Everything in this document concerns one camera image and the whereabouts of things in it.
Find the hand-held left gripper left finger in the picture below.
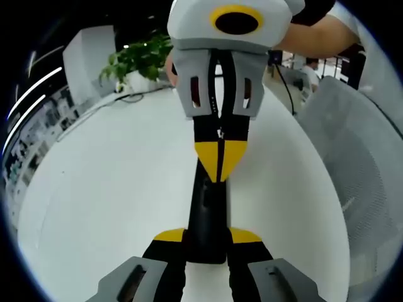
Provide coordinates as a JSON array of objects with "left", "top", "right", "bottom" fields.
[{"left": 85, "top": 228, "right": 189, "bottom": 302}]

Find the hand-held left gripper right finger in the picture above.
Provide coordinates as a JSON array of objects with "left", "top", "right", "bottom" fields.
[{"left": 226, "top": 227, "right": 329, "bottom": 302}]

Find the black remote control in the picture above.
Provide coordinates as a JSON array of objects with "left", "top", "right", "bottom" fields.
[{"left": 187, "top": 157, "right": 233, "bottom": 266}]

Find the green potted plant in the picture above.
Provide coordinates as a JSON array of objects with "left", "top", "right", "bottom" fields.
[{"left": 99, "top": 33, "right": 174, "bottom": 92}]

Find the white plant pot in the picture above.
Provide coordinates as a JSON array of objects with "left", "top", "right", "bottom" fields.
[{"left": 125, "top": 70, "right": 164, "bottom": 94}]

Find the white square pillar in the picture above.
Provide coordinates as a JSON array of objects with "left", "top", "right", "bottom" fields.
[{"left": 62, "top": 26, "right": 116, "bottom": 106}]

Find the grey mesh office chair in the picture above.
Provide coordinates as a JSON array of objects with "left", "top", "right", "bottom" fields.
[{"left": 295, "top": 75, "right": 403, "bottom": 302}]

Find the person's clothed torso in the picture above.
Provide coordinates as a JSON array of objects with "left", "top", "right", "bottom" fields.
[{"left": 326, "top": 1, "right": 400, "bottom": 108}]

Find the ceiling light strip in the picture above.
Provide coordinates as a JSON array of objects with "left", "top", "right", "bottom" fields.
[
  {"left": 2, "top": 94, "right": 47, "bottom": 155},
  {"left": 6, "top": 66, "right": 63, "bottom": 121}
]

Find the cable on table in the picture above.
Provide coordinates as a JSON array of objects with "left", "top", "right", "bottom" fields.
[{"left": 56, "top": 86, "right": 164, "bottom": 143}]

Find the background display wall shelving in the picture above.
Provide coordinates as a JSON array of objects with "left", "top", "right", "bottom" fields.
[{"left": 3, "top": 86, "right": 79, "bottom": 196}]

